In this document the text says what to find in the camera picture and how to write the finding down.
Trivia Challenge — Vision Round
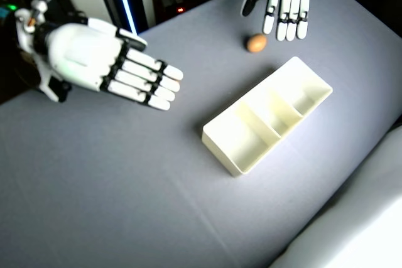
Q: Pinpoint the brown egg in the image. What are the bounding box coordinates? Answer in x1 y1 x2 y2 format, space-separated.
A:
245 33 268 53

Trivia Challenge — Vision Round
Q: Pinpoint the grey table cloth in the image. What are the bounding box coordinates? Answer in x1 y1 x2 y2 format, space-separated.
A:
0 0 402 268

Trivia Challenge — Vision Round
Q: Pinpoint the white three-well tray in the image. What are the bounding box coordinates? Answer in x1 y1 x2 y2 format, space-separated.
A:
202 56 334 177

